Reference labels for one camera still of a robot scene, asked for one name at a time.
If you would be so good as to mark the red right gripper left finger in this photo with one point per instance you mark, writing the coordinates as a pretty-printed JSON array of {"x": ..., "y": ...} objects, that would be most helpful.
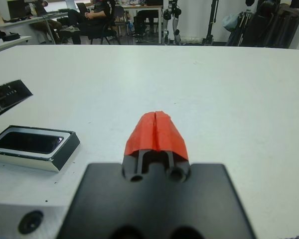
[{"x": 142, "y": 134}]

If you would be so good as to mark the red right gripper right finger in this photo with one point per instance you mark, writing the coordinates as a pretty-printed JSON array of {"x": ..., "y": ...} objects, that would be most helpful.
[{"x": 169, "y": 137}]

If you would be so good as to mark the black box lid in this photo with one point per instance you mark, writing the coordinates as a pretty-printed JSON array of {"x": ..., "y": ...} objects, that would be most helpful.
[{"x": 12, "y": 95}]

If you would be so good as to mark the white box with black rim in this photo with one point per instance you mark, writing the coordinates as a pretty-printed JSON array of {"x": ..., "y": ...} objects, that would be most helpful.
[{"x": 64, "y": 154}]

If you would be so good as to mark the black chair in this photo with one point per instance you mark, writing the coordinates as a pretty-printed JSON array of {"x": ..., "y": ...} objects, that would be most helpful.
[{"x": 107, "y": 32}]

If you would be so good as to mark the person in dark trousers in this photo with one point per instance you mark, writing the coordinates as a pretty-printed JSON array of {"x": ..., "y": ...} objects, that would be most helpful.
[{"x": 143, "y": 22}]

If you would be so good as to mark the white black humanoid robot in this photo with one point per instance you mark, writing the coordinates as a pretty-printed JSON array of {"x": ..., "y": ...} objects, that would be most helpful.
[{"x": 175, "y": 25}]

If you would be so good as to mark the black stand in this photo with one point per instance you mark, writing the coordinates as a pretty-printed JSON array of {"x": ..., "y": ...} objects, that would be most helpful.
[{"x": 210, "y": 22}]

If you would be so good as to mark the person in black clothes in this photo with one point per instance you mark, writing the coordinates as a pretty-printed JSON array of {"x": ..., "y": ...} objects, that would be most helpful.
[{"x": 97, "y": 15}]

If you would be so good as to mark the white table with wooden top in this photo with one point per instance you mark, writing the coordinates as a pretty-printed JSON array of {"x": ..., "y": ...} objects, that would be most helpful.
[{"x": 142, "y": 6}]

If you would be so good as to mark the pale plastic bag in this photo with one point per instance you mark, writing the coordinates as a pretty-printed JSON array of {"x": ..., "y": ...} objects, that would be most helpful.
[{"x": 230, "y": 22}]

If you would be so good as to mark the person in brown trousers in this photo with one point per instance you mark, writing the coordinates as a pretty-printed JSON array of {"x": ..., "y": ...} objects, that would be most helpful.
[{"x": 47, "y": 26}]

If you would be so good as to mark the black equipment bags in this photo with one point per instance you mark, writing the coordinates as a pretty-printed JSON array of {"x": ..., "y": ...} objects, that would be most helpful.
[{"x": 271, "y": 25}]

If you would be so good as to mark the small white side table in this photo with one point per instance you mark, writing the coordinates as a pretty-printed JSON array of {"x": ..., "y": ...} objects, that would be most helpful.
[{"x": 7, "y": 44}]

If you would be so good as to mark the long white desk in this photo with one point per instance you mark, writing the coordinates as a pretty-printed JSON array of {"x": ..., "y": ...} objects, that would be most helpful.
[{"x": 22, "y": 23}]

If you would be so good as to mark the black monitor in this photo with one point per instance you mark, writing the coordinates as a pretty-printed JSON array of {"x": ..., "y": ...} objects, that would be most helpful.
[{"x": 16, "y": 10}]

